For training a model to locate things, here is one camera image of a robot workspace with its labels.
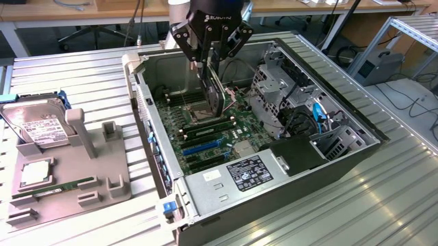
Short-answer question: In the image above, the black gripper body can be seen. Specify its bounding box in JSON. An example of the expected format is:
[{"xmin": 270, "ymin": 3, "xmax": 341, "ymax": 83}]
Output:
[{"xmin": 186, "ymin": 0, "xmax": 245, "ymax": 59}]

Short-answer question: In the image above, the black graphics card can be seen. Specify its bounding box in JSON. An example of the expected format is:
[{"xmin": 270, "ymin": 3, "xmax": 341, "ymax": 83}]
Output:
[{"xmin": 198, "ymin": 42, "xmax": 229, "ymax": 117}]

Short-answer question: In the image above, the black office chair base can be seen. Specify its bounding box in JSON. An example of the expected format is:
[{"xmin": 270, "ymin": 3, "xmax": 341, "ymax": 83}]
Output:
[
  {"xmin": 56, "ymin": 24, "xmax": 136, "ymax": 51},
  {"xmin": 259, "ymin": 14, "xmax": 313, "ymax": 28}
]

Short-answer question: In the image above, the brown cardboard box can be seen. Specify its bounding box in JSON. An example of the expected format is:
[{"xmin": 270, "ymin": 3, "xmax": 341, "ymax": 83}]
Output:
[{"xmin": 95, "ymin": 0, "xmax": 147, "ymax": 12}]

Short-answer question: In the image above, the metal socket cover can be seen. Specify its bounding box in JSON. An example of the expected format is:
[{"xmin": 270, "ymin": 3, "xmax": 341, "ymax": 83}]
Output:
[{"xmin": 222, "ymin": 87, "xmax": 238, "ymax": 113}]

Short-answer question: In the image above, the thin socket locking lever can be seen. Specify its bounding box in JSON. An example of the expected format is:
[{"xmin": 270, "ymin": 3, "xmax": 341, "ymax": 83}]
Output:
[{"xmin": 179, "ymin": 86, "xmax": 190, "ymax": 110}]

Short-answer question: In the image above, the silver drive cage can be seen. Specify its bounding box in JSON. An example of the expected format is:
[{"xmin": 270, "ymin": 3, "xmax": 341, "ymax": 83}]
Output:
[{"xmin": 246, "ymin": 45, "xmax": 326, "ymax": 140}]

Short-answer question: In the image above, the CPU socket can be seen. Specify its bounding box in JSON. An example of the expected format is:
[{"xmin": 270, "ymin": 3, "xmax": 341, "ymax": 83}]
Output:
[{"xmin": 186, "ymin": 101, "xmax": 213, "ymax": 124}]

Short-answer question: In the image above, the black slanted pole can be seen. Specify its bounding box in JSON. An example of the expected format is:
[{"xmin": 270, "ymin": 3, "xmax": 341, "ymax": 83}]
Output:
[{"xmin": 321, "ymin": 0, "xmax": 364, "ymax": 52}]

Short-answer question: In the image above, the green motherboard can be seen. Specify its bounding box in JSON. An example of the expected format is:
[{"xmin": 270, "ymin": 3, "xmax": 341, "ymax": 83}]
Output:
[{"xmin": 154, "ymin": 84, "xmax": 278, "ymax": 175}]

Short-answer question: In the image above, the green RAM stick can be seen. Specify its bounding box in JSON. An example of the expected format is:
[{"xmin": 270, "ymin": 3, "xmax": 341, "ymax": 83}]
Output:
[
  {"xmin": 12, "ymin": 176, "xmax": 95, "ymax": 200},
  {"xmin": 183, "ymin": 122, "xmax": 237, "ymax": 141}
]

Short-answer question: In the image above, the black expansion slot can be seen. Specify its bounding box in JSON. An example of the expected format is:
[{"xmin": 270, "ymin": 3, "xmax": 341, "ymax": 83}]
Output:
[
  {"xmin": 179, "ymin": 135, "xmax": 221, "ymax": 150},
  {"xmin": 187, "ymin": 155, "xmax": 227, "ymax": 172}
]

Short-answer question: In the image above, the silver chipset heatsink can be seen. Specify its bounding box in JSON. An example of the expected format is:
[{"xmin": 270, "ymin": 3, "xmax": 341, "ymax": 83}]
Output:
[{"xmin": 234, "ymin": 141, "xmax": 258, "ymax": 157}]

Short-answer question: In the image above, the blue expansion slot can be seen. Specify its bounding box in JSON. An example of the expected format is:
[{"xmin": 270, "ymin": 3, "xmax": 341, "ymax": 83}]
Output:
[{"xmin": 182, "ymin": 141, "xmax": 221, "ymax": 156}]

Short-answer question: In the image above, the aluminium slat side table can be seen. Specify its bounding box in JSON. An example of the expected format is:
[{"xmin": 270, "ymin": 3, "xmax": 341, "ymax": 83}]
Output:
[{"xmin": 355, "ymin": 14, "xmax": 438, "ymax": 80}]

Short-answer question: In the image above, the black plastic air shroud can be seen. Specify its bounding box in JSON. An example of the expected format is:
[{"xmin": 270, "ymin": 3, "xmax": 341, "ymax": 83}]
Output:
[{"xmin": 258, "ymin": 134, "xmax": 331, "ymax": 177}]

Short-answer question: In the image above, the perforated metal disk bay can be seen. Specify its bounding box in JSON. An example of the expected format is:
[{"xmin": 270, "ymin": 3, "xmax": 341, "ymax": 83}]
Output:
[{"xmin": 310, "ymin": 125, "xmax": 366, "ymax": 161}]

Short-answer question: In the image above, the silver hard disk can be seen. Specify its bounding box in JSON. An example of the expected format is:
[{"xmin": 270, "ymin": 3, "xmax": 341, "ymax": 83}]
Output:
[{"xmin": 0, "ymin": 99, "xmax": 78, "ymax": 151}]

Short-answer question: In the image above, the grey parts rack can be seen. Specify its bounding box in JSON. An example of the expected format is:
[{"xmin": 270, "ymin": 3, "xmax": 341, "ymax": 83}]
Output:
[{"xmin": 6, "ymin": 108, "xmax": 132, "ymax": 228}]

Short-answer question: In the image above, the silver power supply unit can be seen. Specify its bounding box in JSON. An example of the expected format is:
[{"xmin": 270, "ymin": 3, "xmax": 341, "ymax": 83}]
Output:
[{"xmin": 177, "ymin": 148, "xmax": 294, "ymax": 218}]

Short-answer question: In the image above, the open black PC case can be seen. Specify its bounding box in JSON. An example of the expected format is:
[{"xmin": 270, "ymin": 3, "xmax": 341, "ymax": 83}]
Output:
[{"xmin": 122, "ymin": 37, "xmax": 392, "ymax": 246}]

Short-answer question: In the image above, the silver CPU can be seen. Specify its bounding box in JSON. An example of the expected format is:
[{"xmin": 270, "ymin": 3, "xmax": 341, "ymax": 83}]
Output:
[{"xmin": 19, "ymin": 161, "xmax": 52, "ymax": 187}]

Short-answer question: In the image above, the thin hanging grey cable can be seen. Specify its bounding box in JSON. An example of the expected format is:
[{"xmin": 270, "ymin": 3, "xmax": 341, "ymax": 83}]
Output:
[{"xmin": 128, "ymin": 0, "xmax": 145, "ymax": 47}]

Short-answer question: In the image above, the thin black wire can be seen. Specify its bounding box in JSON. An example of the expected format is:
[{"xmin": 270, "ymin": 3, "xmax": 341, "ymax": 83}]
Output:
[{"xmin": 222, "ymin": 58, "xmax": 257, "ymax": 87}]

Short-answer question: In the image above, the wooden desk white frame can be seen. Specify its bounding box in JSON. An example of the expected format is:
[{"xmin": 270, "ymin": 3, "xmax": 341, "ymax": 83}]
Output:
[
  {"xmin": 251, "ymin": 0, "xmax": 432, "ymax": 51},
  {"xmin": 0, "ymin": 0, "xmax": 173, "ymax": 58}
]

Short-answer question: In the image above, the light blue network cable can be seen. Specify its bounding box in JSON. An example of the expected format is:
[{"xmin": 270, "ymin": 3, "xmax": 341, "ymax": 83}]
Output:
[{"xmin": 54, "ymin": 0, "xmax": 92, "ymax": 11}]

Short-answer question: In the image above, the black coiled cable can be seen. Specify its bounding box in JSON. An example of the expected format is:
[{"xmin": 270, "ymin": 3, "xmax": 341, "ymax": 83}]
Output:
[{"xmin": 335, "ymin": 45, "xmax": 361, "ymax": 66}]

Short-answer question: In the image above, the black power wire bundle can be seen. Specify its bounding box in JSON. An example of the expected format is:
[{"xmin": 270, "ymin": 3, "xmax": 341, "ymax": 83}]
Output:
[{"xmin": 277, "ymin": 106, "xmax": 319, "ymax": 139}]

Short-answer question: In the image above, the blue data wire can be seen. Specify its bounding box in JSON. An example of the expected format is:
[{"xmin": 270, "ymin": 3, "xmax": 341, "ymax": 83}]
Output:
[{"xmin": 311, "ymin": 102, "xmax": 326, "ymax": 135}]

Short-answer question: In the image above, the grey equipment box with handle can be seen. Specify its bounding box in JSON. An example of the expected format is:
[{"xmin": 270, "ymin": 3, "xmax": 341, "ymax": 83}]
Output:
[{"xmin": 347, "ymin": 48, "xmax": 406, "ymax": 87}]

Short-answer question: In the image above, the blue disk carrier bracket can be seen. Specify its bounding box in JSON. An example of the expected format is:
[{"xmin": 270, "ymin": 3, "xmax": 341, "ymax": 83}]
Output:
[{"xmin": 0, "ymin": 88, "xmax": 72, "ymax": 111}]

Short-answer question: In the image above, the black loose cable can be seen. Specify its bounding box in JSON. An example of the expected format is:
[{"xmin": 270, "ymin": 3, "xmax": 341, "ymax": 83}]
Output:
[{"xmin": 373, "ymin": 73, "xmax": 438, "ymax": 118}]

